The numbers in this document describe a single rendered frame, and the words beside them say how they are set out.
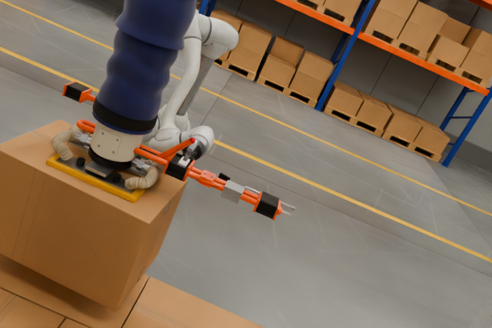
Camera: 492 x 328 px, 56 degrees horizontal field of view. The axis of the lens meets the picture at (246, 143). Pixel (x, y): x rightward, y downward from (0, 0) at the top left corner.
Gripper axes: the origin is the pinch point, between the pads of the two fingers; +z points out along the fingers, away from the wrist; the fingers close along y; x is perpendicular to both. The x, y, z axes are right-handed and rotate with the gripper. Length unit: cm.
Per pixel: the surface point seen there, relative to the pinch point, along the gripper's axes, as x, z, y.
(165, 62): 17.5, 5.5, -34.8
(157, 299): -11, -7, 66
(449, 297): -249, -227, 120
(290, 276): -92, -151, 120
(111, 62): 33.5, 7.9, -28.0
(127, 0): 34, 9, -49
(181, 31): 16.3, 4.4, -46.2
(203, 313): -32, -11, 66
